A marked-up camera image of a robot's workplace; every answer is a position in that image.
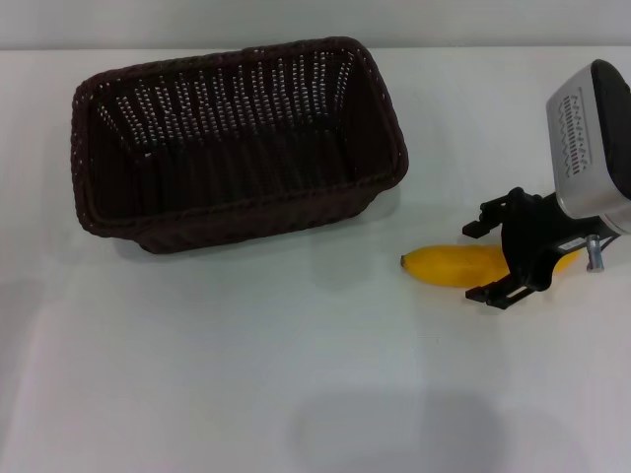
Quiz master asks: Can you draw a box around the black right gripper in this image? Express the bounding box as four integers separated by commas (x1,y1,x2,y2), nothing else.
461,187,618,311

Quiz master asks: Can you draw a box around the dark brown woven basket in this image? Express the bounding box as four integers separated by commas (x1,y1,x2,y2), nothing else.
71,34,410,256

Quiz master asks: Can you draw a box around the yellow banana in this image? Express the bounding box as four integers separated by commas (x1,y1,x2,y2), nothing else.
399,242,588,290

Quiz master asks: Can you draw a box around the silver metal bolt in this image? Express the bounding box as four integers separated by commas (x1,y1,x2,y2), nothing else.
585,236,605,272

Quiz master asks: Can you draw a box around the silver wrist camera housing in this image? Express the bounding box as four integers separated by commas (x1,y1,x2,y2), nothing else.
544,58,631,233

